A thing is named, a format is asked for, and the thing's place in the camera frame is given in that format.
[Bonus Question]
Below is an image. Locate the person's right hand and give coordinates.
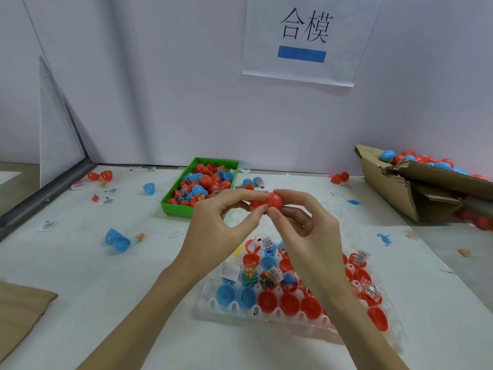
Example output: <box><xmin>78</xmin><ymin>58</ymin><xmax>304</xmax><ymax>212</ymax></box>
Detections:
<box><xmin>267</xmin><ymin>189</ymin><xmax>355</xmax><ymax>299</ymax></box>

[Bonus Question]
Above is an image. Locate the person's left hand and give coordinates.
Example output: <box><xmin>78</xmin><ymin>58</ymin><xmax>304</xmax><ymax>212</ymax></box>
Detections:
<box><xmin>171</xmin><ymin>189</ymin><xmax>272</xmax><ymax>291</ymax></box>

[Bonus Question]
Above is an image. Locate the small capsule cluster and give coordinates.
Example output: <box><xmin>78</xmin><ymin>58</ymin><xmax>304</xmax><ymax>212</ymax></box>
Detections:
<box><xmin>237</xmin><ymin>176</ymin><xmax>265</xmax><ymax>190</ymax></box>

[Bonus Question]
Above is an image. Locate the cardboard box of capsules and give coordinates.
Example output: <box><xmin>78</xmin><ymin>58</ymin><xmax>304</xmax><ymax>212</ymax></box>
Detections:
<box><xmin>354</xmin><ymin>144</ymin><xmax>493</xmax><ymax>226</ymax></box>

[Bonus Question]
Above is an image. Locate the blue egg shell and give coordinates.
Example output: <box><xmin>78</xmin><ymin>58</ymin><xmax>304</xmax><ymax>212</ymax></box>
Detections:
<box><xmin>105</xmin><ymin>228</ymin><xmax>132</xmax><ymax>253</ymax></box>

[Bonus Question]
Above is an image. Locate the pile of finished eggs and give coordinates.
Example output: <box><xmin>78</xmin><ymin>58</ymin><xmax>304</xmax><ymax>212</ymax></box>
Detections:
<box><xmin>379</xmin><ymin>149</ymin><xmax>493</xmax><ymax>180</ymax></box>

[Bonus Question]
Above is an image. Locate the person's left forearm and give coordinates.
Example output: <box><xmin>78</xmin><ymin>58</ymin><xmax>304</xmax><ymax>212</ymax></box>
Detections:
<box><xmin>77</xmin><ymin>269</ymin><xmax>220</xmax><ymax>370</ymax></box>

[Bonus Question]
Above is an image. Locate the person's right forearm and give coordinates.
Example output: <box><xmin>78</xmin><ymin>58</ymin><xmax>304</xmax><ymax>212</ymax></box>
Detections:
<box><xmin>319</xmin><ymin>277</ymin><xmax>409</xmax><ymax>370</ymax></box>

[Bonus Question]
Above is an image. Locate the green plastic tray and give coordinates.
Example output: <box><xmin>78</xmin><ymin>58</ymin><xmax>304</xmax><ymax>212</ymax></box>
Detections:
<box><xmin>160</xmin><ymin>157</ymin><xmax>240</xmax><ymax>219</ymax></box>

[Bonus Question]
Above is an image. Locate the clear plastic egg tray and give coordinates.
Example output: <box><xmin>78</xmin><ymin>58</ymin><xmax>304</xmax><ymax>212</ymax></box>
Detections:
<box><xmin>199</xmin><ymin>200</ymin><xmax>403</xmax><ymax>347</ymax></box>

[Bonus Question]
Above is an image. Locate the clear triangular panel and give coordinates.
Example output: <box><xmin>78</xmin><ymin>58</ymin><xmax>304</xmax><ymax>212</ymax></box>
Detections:
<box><xmin>39</xmin><ymin>56</ymin><xmax>87</xmax><ymax>188</ymax></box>

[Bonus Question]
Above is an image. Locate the flat brown cardboard sheet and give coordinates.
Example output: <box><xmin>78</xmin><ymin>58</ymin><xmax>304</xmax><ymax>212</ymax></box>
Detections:
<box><xmin>0</xmin><ymin>281</ymin><xmax>59</xmax><ymax>363</ymax></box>

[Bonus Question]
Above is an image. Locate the white paper sign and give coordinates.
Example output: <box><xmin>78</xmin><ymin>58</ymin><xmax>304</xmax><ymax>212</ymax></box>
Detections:
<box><xmin>242</xmin><ymin>0</ymin><xmax>385</xmax><ymax>88</ymax></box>

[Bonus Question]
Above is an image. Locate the grey metal rail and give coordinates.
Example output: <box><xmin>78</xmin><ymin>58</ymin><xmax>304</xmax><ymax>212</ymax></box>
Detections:
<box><xmin>0</xmin><ymin>159</ymin><xmax>97</xmax><ymax>239</ymax></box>

